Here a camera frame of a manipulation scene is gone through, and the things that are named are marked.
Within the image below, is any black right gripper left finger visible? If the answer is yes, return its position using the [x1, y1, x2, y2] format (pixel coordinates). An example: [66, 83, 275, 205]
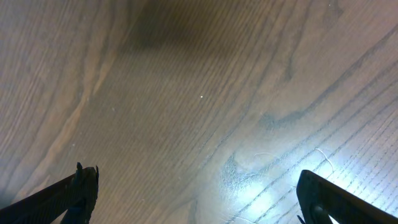
[1, 163, 99, 224]

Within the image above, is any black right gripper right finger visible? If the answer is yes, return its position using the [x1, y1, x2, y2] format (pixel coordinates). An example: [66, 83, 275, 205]
[296, 170, 397, 224]

